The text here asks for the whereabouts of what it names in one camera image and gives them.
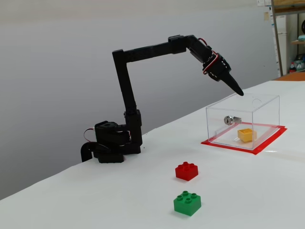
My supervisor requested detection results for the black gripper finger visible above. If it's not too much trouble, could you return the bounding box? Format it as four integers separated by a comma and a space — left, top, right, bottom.
221, 72, 244, 97
208, 73, 223, 83

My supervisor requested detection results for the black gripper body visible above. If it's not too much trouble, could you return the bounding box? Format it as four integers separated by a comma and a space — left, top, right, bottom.
202, 53, 232, 77

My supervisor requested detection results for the yellow lego brick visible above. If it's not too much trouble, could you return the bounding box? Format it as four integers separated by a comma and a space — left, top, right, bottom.
237, 128, 257, 143

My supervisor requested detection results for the transparent plastic box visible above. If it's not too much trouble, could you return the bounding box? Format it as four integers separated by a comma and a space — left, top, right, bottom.
205, 92, 281, 150

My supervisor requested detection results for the red lego brick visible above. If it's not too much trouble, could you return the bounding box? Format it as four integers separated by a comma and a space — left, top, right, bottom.
175, 161, 199, 182

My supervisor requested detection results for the green lego brick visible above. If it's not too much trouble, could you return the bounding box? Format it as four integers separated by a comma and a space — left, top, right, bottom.
173, 190, 202, 217

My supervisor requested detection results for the silver cam lock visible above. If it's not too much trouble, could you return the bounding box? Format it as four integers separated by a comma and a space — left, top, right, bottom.
223, 115, 242, 126

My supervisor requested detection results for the orange table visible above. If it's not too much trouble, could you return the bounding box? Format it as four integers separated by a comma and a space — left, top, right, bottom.
274, 71, 305, 82

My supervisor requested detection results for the metal shelf rack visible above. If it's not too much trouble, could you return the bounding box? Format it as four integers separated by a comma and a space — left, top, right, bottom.
271, 0, 305, 77

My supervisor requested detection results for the white cabinet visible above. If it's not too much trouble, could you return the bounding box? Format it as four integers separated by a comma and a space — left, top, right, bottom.
276, 14, 288, 72

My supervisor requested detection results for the black table clamp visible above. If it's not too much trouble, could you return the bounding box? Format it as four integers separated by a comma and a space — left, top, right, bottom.
80, 142, 112, 163

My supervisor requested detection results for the red white gripper servo cable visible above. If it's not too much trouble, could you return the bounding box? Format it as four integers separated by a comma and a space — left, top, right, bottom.
202, 52, 219, 75

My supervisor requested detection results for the looping red white arm cable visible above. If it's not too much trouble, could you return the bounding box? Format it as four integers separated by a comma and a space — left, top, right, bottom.
197, 37, 213, 51

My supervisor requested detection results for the red tape frame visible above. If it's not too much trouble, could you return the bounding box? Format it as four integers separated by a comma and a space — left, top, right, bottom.
201, 122, 288, 156

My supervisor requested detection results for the red white base cable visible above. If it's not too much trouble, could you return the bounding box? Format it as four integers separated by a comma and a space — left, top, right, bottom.
83, 128, 96, 144

